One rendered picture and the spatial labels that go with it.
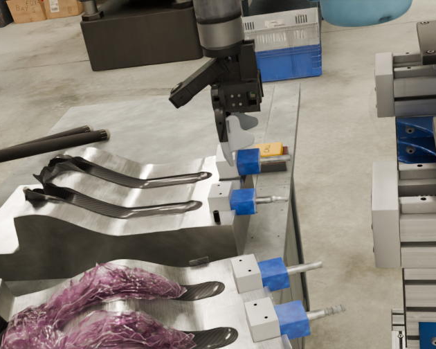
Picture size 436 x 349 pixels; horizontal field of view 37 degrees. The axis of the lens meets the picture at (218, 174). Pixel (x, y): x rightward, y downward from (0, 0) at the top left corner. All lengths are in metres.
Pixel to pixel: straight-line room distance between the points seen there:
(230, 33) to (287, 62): 3.23
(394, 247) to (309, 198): 2.02
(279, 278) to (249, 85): 0.33
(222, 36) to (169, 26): 4.01
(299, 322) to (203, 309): 0.15
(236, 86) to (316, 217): 1.69
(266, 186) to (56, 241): 0.44
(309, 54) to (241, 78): 3.18
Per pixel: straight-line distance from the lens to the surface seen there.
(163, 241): 1.08
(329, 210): 2.77
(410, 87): 1.29
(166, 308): 0.92
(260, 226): 1.19
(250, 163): 1.15
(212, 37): 1.06
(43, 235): 1.14
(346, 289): 2.33
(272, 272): 0.95
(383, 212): 0.83
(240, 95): 1.10
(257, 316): 0.86
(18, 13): 8.02
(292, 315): 0.87
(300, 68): 4.30
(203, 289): 0.97
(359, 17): 0.53
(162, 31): 5.08
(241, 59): 1.09
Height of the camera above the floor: 1.42
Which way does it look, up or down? 26 degrees down
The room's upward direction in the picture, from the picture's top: 11 degrees counter-clockwise
